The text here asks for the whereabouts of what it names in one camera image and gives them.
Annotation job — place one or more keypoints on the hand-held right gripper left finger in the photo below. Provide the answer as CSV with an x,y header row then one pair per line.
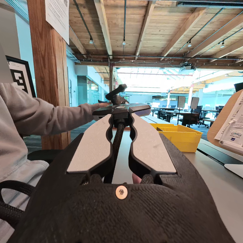
x,y
91,144

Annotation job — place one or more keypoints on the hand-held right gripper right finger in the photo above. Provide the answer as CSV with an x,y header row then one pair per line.
x,y
151,144

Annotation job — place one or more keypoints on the person's left forearm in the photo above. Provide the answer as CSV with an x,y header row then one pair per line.
x,y
66,117

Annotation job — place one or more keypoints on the person's left hand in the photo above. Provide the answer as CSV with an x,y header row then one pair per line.
x,y
105,104

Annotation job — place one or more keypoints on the person's right hand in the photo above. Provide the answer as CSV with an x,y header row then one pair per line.
x,y
136,178

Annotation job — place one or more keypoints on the yellow plastic bin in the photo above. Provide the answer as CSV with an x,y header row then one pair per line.
x,y
182,140

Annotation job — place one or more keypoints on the long office table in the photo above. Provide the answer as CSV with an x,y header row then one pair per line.
x,y
170,112

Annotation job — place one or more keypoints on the black chair seat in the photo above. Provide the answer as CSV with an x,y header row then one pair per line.
x,y
41,154

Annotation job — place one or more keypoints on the standing whiteboard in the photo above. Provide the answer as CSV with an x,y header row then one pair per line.
x,y
181,101
194,102

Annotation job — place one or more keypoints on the black office chair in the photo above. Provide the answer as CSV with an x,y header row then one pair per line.
x,y
198,113

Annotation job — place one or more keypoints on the ceiling projector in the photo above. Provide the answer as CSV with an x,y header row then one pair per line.
x,y
187,68

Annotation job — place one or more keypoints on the round wooden board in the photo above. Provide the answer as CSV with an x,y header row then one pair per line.
x,y
222,117

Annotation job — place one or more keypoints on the person's grey hoodie torso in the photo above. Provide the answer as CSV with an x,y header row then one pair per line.
x,y
11,151

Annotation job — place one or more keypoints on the white wipe packet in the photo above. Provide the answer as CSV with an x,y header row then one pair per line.
x,y
232,137

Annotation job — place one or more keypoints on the white flat pad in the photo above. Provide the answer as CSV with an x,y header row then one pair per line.
x,y
235,170

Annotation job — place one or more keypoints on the white instruction sheet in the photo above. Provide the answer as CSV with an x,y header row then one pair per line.
x,y
237,117

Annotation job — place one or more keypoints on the framed black white poster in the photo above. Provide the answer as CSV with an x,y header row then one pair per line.
x,y
19,76

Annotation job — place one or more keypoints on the white paper notice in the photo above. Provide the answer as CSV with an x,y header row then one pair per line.
x,y
57,17

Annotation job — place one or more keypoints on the dark monitor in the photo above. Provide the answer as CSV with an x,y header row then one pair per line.
x,y
238,87

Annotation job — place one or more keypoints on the wooden post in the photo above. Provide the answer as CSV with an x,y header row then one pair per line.
x,y
47,76

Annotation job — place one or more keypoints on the black ceiling track rail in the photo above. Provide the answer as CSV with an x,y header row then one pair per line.
x,y
208,4

